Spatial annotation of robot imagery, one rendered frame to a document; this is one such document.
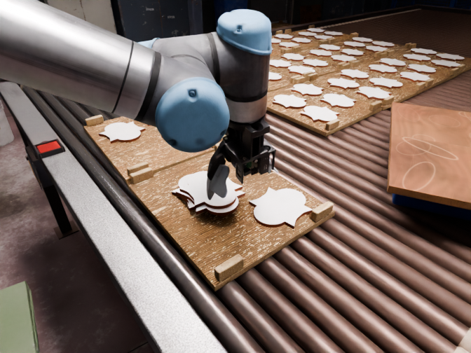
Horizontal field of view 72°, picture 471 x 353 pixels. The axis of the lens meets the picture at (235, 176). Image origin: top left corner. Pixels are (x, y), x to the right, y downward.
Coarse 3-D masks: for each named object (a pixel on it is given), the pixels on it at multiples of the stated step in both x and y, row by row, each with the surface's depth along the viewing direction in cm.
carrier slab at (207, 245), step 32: (192, 160) 96; (160, 192) 83; (256, 192) 83; (160, 224) 74; (192, 224) 74; (224, 224) 74; (256, 224) 74; (192, 256) 66; (224, 256) 66; (256, 256) 66
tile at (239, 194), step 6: (240, 192) 78; (186, 198) 78; (234, 204) 75; (198, 210) 73; (204, 210) 74; (210, 210) 73; (216, 210) 73; (222, 210) 73; (228, 210) 73; (234, 210) 74
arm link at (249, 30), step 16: (224, 16) 44; (240, 16) 44; (256, 16) 44; (224, 32) 43; (240, 32) 42; (256, 32) 42; (224, 48) 44; (240, 48) 43; (256, 48) 44; (224, 64) 44; (240, 64) 45; (256, 64) 45; (224, 80) 46; (240, 80) 47; (256, 80) 47; (240, 96) 49; (256, 96) 49
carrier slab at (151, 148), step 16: (96, 128) 113; (96, 144) 106; (112, 144) 104; (128, 144) 104; (144, 144) 104; (160, 144) 104; (112, 160) 96; (128, 160) 96; (144, 160) 96; (160, 160) 96; (176, 160) 96; (128, 176) 89
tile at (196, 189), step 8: (192, 176) 82; (200, 176) 82; (192, 184) 79; (200, 184) 79; (232, 184) 79; (184, 192) 78; (192, 192) 77; (200, 192) 77; (232, 192) 77; (200, 200) 74; (208, 200) 74; (216, 200) 74; (224, 200) 74; (232, 200) 74; (216, 208) 73
